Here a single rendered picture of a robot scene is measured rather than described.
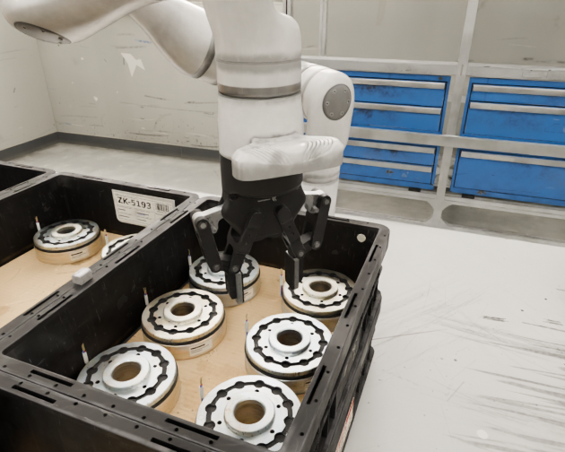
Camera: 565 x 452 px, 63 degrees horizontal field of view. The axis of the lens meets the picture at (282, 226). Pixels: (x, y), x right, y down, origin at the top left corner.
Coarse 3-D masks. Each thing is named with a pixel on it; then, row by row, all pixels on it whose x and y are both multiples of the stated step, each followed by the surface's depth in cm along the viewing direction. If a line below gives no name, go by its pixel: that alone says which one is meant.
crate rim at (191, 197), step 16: (48, 176) 81; (64, 176) 81; (80, 176) 81; (16, 192) 74; (160, 192) 75; (176, 192) 74; (176, 208) 69; (160, 224) 64; (128, 240) 60; (112, 256) 56; (64, 288) 50; (48, 304) 47; (16, 320) 45; (0, 336) 43
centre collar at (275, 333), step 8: (280, 328) 54; (288, 328) 54; (296, 328) 54; (304, 328) 54; (272, 336) 52; (304, 336) 52; (272, 344) 51; (280, 344) 51; (304, 344) 51; (280, 352) 51; (288, 352) 50; (296, 352) 50
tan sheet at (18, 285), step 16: (112, 240) 80; (32, 256) 75; (96, 256) 75; (0, 272) 71; (16, 272) 71; (32, 272) 71; (48, 272) 71; (64, 272) 71; (0, 288) 67; (16, 288) 67; (32, 288) 67; (48, 288) 67; (0, 304) 64; (16, 304) 64; (32, 304) 64; (0, 320) 61
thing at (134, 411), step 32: (352, 224) 64; (128, 256) 56; (384, 256) 61; (352, 288) 50; (32, 320) 45; (352, 320) 45; (0, 352) 41; (64, 384) 38; (320, 384) 38; (128, 416) 35; (160, 416) 35; (320, 416) 37; (224, 448) 32; (256, 448) 32; (288, 448) 32
